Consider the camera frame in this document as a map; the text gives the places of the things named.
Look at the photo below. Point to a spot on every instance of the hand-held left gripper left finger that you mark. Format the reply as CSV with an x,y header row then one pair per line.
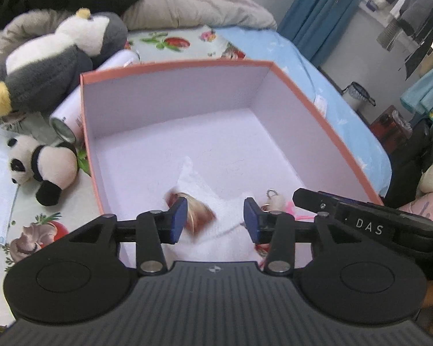
x,y
176,220

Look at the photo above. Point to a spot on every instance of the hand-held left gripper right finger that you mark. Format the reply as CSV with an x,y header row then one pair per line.
x,y
250,220

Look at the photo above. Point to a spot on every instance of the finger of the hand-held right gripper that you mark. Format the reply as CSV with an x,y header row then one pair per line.
x,y
310,198

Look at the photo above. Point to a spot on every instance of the small red gold toy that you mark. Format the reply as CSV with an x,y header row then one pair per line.
x,y
198,214

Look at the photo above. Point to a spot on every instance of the orange cardboard box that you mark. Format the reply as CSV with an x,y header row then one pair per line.
x,y
202,126

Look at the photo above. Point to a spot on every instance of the panda plush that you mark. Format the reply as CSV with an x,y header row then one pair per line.
x,y
54,165

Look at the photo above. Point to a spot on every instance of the blue face mask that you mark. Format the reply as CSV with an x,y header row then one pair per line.
x,y
0,194

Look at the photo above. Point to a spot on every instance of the red brown suitcase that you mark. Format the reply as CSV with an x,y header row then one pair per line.
x,y
389,129

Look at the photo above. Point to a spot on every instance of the white trash bin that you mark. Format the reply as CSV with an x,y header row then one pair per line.
x,y
357,97

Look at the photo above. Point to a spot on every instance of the floral bed sheet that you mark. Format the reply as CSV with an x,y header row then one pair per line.
x,y
32,230

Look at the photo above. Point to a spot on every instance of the hanging teal garment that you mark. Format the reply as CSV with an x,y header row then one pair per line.
x,y
425,90

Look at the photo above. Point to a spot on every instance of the white cylindrical can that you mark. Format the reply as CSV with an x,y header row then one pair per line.
x,y
70,113

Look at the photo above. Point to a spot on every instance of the hanging striped garment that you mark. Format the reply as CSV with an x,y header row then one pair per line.
x,y
388,34

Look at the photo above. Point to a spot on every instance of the blue curtain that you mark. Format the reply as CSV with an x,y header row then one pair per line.
x,y
317,14

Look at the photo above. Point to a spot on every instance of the grey white penguin plush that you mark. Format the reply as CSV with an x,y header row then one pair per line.
x,y
50,65

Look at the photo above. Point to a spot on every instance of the grey duvet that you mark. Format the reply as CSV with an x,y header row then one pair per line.
x,y
187,0

